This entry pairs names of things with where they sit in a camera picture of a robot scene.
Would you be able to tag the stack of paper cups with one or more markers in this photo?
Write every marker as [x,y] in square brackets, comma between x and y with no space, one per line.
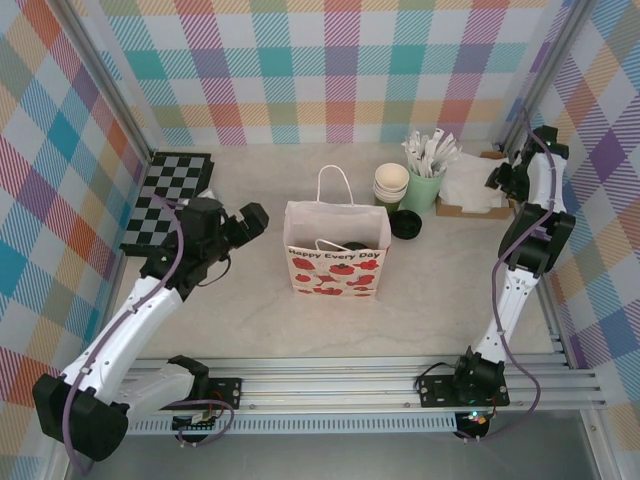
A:
[391,177]

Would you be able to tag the brown cardboard napkin box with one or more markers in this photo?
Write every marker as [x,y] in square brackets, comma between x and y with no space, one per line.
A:
[475,215]

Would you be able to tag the mint green cylindrical holder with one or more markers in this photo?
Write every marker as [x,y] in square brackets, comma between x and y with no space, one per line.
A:
[422,197]

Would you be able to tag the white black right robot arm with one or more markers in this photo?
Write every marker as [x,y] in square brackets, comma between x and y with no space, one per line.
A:
[515,300]

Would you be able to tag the white red poppy paper bag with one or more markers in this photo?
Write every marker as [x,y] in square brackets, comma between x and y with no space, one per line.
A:
[330,280]

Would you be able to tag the white paper napkin stack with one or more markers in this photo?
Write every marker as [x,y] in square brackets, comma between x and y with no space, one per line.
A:
[470,185]

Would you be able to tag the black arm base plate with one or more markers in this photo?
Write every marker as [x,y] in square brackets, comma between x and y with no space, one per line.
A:
[432,390]
[227,392]

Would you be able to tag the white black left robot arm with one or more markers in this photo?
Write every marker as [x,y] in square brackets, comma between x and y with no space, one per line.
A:
[125,325]

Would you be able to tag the aluminium frame post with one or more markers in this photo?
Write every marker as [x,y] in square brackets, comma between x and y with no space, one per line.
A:
[547,70]
[107,75]

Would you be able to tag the small circuit board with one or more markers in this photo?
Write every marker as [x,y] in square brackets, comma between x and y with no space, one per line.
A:
[475,419]
[197,422]

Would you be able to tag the white paper wrapped straw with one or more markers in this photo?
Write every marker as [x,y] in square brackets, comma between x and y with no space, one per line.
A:
[451,156]
[436,145]
[446,152]
[411,155]
[429,155]
[419,147]

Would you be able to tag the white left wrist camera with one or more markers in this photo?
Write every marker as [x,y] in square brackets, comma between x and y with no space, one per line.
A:
[209,195]

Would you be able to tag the black grey chessboard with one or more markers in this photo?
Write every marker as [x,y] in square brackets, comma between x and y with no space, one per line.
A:
[160,190]

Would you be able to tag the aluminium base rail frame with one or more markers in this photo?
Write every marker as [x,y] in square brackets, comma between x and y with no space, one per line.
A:
[325,385]

